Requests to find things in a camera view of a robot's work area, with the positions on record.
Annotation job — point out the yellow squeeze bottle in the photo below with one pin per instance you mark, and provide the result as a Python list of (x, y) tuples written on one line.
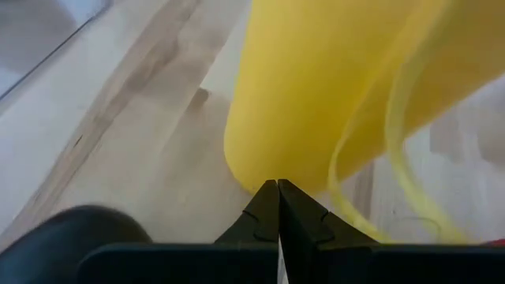
[(315, 98)]

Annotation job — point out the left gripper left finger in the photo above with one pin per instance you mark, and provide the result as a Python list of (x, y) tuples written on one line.
[(177, 264)]

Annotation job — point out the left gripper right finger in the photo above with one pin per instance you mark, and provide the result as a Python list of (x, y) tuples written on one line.
[(394, 264)]

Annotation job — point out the dark purple toy plum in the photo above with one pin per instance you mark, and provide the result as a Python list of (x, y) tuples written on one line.
[(47, 248)]

